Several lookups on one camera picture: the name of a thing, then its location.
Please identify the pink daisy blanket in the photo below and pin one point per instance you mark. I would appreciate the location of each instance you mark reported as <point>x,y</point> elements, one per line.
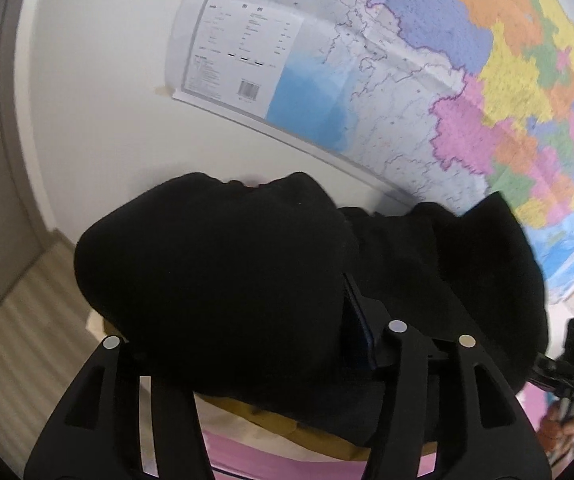
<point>277,460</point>

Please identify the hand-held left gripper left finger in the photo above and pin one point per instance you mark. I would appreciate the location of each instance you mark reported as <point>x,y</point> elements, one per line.
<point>117,365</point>

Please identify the person's right hand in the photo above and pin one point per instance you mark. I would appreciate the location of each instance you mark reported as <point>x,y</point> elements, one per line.
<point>552,430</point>

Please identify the mustard garment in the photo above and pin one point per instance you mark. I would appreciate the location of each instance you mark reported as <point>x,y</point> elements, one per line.
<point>317,442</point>

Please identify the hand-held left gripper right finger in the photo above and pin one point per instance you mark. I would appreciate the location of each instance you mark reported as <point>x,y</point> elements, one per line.
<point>362,330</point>

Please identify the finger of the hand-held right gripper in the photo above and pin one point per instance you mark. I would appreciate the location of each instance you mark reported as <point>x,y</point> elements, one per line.
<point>552,372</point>

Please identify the colourful wall map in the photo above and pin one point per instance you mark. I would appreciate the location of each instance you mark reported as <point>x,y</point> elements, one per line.
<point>417,60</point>

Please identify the black garment with gold buttons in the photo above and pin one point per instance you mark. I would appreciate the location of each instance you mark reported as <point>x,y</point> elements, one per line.
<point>217,270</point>

